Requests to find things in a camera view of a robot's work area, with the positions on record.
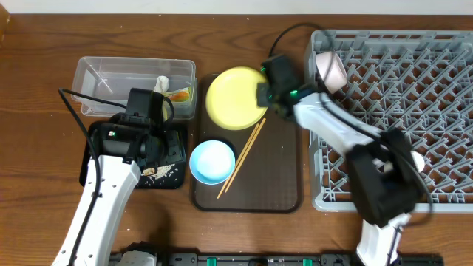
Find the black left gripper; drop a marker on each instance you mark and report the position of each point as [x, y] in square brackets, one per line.
[171, 148]

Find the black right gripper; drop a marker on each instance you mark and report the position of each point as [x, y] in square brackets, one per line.
[264, 97]

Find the rice and food scraps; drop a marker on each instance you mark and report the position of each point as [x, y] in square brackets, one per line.
[160, 173]

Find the wooden chopstick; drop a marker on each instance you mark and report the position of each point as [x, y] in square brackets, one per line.
[238, 160]
[246, 153]

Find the yellow plate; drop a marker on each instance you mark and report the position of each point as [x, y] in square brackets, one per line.
[231, 98]

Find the pink white bowl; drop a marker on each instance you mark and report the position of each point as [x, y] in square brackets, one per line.
[331, 71]

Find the green snack wrapper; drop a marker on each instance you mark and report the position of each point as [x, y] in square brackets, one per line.
[178, 96]

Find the white tissue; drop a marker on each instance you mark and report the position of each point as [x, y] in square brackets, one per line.
[162, 84]

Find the light blue bowl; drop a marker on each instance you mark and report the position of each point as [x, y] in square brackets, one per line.
[212, 162]

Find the pale green cup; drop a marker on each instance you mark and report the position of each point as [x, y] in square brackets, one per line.
[418, 160]

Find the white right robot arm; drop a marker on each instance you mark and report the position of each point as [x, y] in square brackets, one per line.
[385, 181]

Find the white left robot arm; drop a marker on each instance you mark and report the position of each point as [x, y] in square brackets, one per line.
[94, 226]

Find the black waste tray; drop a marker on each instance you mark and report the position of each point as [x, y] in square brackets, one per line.
[112, 158]

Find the grey dishwasher rack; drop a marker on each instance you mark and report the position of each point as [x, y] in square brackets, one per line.
[417, 81]

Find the clear plastic bin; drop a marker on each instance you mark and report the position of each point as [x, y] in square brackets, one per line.
[111, 78]

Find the dark brown serving tray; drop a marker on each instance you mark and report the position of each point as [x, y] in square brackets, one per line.
[270, 179]

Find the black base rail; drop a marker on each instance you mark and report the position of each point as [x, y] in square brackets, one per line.
[143, 253]

